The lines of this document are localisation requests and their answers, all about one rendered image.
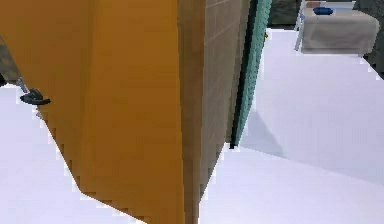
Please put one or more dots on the teal room door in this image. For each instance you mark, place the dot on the teal room door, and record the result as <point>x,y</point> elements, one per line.
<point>251,66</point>

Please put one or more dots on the blue round pillow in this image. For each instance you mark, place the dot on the blue round pillow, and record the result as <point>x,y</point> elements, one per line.
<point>322,11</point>

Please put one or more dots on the grey bed with white frame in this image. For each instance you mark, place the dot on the grey bed with white frame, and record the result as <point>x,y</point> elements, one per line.
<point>336,31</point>

